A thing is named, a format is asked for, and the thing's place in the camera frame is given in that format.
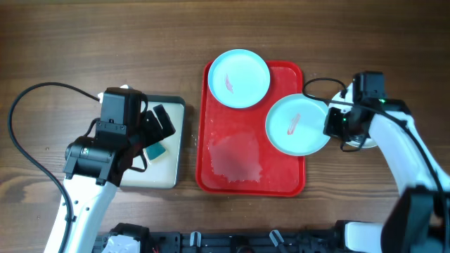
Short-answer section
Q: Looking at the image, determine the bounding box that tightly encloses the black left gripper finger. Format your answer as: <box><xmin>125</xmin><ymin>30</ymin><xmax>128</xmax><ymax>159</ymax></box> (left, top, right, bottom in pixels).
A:
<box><xmin>141</xmin><ymin>110</ymin><xmax>163</xmax><ymax>148</ymax></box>
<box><xmin>153</xmin><ymin>105</ymin><xmax>176</xmax><ymax>138</ymax></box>

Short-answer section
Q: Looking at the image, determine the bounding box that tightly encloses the yellow green scrubbing sponge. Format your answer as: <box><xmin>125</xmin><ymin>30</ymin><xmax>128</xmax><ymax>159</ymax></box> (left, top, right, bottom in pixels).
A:
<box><xmin>144</xmin><ymin>142</ymin><xmax>167</xmax><ymax>163</ymax></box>

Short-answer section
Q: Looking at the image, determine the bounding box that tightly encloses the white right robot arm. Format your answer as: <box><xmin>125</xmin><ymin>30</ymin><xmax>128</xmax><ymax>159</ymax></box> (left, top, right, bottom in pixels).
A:
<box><xmin>324</xmin><ymin>98</ymin><xmax>449</xmax><ymax>252</ymax></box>

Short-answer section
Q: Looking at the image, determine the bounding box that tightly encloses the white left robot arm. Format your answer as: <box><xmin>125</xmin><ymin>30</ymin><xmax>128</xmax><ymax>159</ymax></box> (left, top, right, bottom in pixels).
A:
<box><xmin>63</xmin><ymin>102</ymin><xmax>185</xmax><ymax>252</ymax></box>

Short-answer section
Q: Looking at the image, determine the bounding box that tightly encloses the red plastic serving tray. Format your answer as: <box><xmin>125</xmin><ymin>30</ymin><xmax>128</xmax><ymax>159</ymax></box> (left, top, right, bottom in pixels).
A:
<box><xmin>195</xmin><ymin>60</ymin><xmax>306</xmax><ymax>197</ymax></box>

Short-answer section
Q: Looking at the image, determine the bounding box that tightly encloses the dark metal soapy water pan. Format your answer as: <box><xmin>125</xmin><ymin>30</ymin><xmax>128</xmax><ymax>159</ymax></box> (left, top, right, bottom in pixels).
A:
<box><xmin>120</xmin><ymin>95</ymin><xmax>186</xmax><ymax>189</ymax></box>

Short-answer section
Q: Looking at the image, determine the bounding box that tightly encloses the light blue plate red stain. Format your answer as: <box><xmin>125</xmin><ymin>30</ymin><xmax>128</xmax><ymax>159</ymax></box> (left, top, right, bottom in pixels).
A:
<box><xmin>207</xmin><ymin>49</ymin><xmax>271</xmax><ymax>109</ymax></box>

